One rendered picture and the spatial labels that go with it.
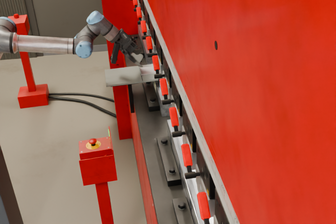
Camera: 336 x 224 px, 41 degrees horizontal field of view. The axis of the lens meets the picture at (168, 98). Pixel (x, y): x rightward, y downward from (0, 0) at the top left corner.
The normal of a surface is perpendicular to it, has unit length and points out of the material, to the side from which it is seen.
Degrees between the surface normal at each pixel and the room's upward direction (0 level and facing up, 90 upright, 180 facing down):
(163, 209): 0
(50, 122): 0
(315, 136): 90
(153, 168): 0
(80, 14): 90
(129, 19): 90
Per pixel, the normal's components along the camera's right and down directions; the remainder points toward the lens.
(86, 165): 0.20, 0.49
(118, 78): -0.05, -0.86
